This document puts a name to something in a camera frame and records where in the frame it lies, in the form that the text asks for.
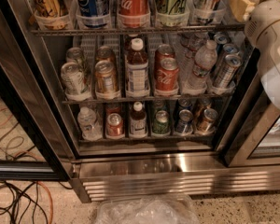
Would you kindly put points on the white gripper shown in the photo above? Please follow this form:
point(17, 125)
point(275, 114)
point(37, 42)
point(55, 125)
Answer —
point(268, 26)

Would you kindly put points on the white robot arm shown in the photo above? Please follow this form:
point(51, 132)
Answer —
point(269, 73)

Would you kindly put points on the silver slim can rear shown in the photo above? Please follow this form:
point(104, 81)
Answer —
point(221, 39)

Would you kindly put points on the silver slim can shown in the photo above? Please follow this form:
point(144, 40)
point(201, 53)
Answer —
point(221, 39)
point(228, 48)
point(227, 70)

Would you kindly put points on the silver slim can middle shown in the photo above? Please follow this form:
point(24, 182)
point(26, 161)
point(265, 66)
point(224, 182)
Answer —
point(228, 48)

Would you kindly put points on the silver slim can front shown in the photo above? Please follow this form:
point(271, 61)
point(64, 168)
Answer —
point(227, 70)

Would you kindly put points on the clear water bottle middle shelf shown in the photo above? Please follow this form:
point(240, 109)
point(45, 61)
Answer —
point(204, 60)

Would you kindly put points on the red coke can middle rear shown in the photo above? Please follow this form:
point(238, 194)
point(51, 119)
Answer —
point(164, 51)

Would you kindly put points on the red coke can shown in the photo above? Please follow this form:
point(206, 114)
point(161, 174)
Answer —
point(167, 74)
point(164, 51)

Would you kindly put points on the brown can bottom shelf rear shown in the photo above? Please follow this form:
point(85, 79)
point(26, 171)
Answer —
point(201, 104)

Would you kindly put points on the brown can shelf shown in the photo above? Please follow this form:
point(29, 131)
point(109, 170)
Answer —
point(206, 120)
point(201, 104)

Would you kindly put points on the red coke can middle front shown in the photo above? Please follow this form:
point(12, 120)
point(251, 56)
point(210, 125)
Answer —
point(167, 74)

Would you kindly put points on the blue can bottom shelf rear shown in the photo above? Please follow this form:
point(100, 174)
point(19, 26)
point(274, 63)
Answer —
point(184, 104)

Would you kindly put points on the blue can shelf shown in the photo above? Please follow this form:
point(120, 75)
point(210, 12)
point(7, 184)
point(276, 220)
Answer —
point(184, 104)
point(183, 121)

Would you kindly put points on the right glass fridge door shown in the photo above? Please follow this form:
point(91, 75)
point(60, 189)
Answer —
point(253, 135)

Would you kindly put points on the glass fridge door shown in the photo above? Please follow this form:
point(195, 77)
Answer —
point(33, 143)
point(253, 135)

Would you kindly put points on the brown can bottom shelf front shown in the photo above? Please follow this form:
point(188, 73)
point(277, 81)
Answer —
point(206, 120)

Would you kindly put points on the iced tea bottle middle shelf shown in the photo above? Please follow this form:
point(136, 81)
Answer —
point(137, 66)

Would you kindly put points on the iced tea bottle shelf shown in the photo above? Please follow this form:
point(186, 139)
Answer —
point(137, 66)
point(138, 120)

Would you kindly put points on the blue can bottom shelf front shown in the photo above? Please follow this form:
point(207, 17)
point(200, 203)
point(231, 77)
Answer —
point(183, 121)

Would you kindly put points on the stainless steel fridge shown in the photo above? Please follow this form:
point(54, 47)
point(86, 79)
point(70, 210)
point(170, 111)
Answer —
point(113, 169)

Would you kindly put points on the green can bottom shelf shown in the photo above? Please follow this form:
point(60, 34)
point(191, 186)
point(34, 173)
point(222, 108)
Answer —
point(161, 122)

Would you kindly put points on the gold can middle shelf rear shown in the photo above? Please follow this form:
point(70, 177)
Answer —
point(105, 53)

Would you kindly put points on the gold can shelf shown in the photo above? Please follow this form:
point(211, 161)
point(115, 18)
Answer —
point(105, 53)
point(106, 77)

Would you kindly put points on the blue pepsi can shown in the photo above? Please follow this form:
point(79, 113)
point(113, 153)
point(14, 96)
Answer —
point(93, 0)

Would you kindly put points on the iced tea bottle bottom shelf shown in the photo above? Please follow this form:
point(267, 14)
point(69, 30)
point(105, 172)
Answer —
point(138, 120)

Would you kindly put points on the gold can middle shelf front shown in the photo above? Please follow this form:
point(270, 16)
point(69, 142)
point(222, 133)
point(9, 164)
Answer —
point(106, 77)

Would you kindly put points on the red can bottom shelf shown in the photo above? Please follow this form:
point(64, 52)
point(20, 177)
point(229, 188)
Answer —
point(114, 125)

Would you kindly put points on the white can middle shelf rear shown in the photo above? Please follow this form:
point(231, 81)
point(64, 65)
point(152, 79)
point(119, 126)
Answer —
point(75, 54)

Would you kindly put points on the white can shelf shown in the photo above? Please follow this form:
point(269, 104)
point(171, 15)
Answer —
point(75, 54)
point(73, 78)

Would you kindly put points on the white can middle shelf front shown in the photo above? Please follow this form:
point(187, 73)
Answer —
point(73, 78)

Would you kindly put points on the water bottle bottom shelf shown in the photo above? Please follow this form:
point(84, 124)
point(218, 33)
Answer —
point(86, 119)

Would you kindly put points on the left glass fridge door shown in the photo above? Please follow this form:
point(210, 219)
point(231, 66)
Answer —
point(33, 143)

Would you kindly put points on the clear plastic bag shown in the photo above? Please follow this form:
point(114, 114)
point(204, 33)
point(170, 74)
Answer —
point(151, 209)

